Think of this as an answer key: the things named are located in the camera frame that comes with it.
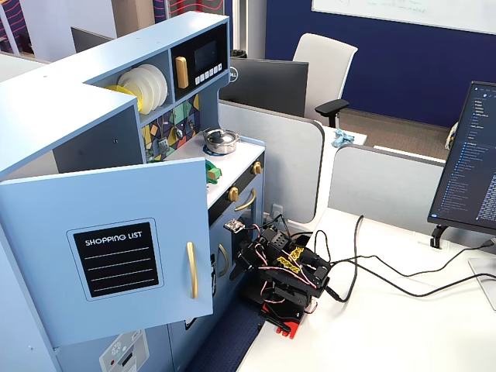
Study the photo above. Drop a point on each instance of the small wrist camera board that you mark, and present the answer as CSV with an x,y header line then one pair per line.
x,y
234,225

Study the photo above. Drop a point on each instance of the gold stove knob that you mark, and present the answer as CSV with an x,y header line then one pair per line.
x,y
256,168
233,194

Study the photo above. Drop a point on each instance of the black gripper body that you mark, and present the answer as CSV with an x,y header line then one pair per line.
x,y
245,259

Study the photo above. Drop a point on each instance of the blue cloth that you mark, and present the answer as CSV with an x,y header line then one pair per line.
x,y
342,138

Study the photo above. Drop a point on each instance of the white toy plate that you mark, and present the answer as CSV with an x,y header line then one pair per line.
x,y
131,91
157,85
145,91

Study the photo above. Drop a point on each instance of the steel toy pot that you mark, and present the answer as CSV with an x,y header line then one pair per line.
x,y
221,140

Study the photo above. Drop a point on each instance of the blue shopping list door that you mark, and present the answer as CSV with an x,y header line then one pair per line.
x,y
116,201

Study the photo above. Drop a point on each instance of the dark background monitor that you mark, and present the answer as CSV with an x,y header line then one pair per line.
x,y
91,40

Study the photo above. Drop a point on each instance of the steel toy ladle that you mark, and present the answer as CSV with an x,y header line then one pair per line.
x,y
177,133

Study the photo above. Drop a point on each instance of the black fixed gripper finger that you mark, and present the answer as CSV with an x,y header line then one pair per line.
x,y
237,271

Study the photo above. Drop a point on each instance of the black monitor clamp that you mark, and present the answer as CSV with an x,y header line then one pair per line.
x,y
438,234

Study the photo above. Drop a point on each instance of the toy grater utensil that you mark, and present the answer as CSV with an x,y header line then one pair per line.
x,y
163,145

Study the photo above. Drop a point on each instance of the black toy microwave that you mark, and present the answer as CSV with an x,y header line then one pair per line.
x,y
201,58

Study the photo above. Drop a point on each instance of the white office chair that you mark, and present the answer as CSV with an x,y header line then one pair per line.
x,y
321,66

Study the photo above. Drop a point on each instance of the gray rounded desk partition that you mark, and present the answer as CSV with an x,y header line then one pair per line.
x,y
286,162

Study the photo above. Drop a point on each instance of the lit computer monitor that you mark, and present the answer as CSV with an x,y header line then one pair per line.
x,y
469,162

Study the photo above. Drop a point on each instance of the whiteboard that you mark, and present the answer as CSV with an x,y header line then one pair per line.
x,y
407,11

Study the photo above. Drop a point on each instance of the red arm base clamp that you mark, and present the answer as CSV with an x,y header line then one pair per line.
x,y
284,321

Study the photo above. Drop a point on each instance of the green toy lid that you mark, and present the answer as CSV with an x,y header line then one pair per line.
x,y
214,173

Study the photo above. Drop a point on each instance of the black Dell monitor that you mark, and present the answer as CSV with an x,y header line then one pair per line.
x,y
267,85

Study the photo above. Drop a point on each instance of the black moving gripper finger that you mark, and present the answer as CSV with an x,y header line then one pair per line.
x,y
246,259

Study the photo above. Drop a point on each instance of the silver monitor stand plate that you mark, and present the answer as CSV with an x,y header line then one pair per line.
x,y
484,279

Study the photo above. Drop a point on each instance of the blue toy kitchen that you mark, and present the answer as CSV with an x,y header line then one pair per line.
x,y
77,100

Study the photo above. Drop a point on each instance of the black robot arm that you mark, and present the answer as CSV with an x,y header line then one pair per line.
x,y
288,269

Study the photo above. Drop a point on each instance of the steel toy spoon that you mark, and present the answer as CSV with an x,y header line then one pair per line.
x,y
191,123

